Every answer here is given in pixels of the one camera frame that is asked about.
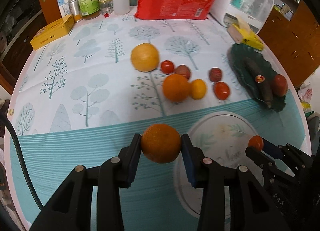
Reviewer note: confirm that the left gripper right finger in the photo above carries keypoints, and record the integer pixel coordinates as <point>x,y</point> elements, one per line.
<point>203,172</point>

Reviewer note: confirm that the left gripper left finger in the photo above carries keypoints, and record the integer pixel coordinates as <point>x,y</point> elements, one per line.
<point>117,172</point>

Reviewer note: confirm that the small orange tangerine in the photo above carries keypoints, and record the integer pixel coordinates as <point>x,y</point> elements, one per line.
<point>161,143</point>

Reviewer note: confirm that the red cherry tomato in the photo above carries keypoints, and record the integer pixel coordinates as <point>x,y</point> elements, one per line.
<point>167,67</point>
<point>221,90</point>
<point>256,142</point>

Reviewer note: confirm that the small yellow kumquat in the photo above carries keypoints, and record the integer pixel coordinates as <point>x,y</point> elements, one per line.
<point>198,89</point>

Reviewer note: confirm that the large orange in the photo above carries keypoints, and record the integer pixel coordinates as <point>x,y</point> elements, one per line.
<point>176,88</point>

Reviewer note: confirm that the dark overripe banana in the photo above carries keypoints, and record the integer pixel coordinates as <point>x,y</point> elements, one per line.
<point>260,80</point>

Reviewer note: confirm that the red yellow apple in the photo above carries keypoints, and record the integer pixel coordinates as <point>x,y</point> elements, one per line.
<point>279,85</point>

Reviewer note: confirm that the pale yellow orange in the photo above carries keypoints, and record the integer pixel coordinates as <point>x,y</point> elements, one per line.
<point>145,57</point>

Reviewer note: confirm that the printed tablecloth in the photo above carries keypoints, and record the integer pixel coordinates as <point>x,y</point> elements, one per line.
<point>79,100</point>

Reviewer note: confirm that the dark green scalloped plate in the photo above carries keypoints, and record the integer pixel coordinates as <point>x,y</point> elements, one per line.
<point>236,56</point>

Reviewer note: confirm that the yellow tissue pack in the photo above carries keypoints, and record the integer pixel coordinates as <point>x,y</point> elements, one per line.
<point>241,33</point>

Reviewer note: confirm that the yellow tin box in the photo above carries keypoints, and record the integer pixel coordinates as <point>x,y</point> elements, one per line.
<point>53,31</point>

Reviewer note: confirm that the brown wooden cabinet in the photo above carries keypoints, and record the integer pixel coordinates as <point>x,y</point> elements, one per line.
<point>295,42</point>

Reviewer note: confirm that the small glass jar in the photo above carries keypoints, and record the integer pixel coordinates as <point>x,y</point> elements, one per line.
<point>106,6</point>

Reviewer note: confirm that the white blue card box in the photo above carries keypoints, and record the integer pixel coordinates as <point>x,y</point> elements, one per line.
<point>64,7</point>

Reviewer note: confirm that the small metal tin can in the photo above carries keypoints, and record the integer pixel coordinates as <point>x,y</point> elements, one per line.
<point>75,10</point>

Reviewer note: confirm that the white cosmetics storage box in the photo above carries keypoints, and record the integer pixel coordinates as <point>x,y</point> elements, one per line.
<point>253,12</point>

